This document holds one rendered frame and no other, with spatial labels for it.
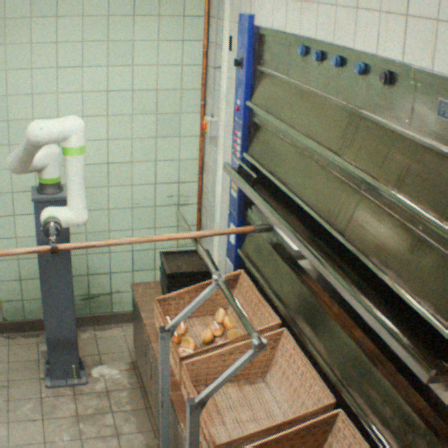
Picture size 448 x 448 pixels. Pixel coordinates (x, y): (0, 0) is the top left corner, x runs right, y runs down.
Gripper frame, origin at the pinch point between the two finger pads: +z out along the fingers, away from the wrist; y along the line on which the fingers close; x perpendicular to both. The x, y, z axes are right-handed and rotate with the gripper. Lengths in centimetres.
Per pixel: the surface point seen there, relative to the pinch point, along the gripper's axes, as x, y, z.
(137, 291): -46, 60, -63
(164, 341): -41, 27, 39
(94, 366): -19, 118, -75
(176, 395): -47, 60, 35
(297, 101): -101, -65, 14
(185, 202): -88, 31, -123
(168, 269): -60, 37, -44
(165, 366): -42, 40, 39
